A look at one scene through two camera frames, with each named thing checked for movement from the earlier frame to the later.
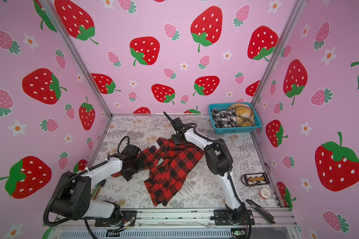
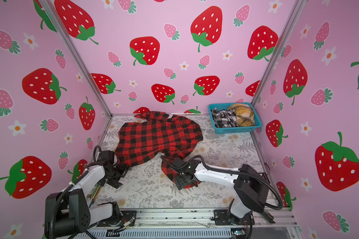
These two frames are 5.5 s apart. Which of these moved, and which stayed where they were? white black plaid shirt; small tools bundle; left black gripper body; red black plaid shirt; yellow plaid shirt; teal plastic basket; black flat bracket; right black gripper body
Moved: right black gripper body; left black gripper body; red black plaid shirt
Stayed: small tools bundle; black flat bracket; teal plastic basket; white black plaid shirt; yellow plaid shirt
